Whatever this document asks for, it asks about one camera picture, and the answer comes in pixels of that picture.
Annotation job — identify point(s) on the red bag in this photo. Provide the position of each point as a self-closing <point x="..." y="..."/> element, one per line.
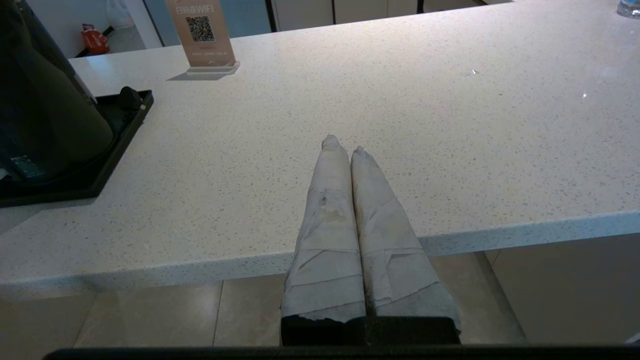
<point x="95" y="40"/>

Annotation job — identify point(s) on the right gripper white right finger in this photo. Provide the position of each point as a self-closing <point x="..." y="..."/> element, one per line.
<point x="395" y="260"/>

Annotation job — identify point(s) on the black electric kettle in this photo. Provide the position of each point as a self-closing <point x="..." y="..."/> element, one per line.
<point x="45" y="125"/>

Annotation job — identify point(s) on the clear plastic water bottle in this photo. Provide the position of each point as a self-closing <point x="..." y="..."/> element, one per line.
<point x="630" y="7"/>

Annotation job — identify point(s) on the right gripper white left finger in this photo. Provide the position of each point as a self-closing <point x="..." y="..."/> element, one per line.
<point x="327" y="240"/>

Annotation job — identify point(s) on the grey cabinet door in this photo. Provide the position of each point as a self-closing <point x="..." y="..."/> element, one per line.
<point x="375" y="5"/>
<point x="305" y="7"/>

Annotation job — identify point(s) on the black power plug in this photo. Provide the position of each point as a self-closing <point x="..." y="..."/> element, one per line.
<point x="129" y="97"/>

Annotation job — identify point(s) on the QR code sign stand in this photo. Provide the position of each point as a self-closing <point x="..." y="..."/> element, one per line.
<point x="202" y="32"/>

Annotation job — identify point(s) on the black serving tray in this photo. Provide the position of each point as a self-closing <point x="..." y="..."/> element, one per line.
<point x="112" y="150"/>

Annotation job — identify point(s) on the white plastic bag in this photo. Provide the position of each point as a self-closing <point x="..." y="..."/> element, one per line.
<point x="120" y="12"/>

